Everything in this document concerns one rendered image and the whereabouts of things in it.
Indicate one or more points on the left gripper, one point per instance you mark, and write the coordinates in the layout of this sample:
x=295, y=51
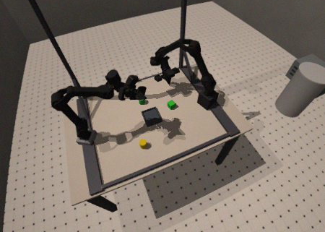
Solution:
x=160, y=77

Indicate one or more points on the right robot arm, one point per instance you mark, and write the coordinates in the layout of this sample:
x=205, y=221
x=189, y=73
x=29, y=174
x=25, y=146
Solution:
x=58, y=100

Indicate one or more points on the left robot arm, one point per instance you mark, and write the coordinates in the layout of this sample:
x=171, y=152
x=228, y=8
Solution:
x=194, y=49

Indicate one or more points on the yellow cylinder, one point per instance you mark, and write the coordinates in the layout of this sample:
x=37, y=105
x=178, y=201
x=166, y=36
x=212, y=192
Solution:
x=143, y=143

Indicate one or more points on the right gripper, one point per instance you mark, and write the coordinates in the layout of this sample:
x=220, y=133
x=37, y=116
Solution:
x=132, y=93

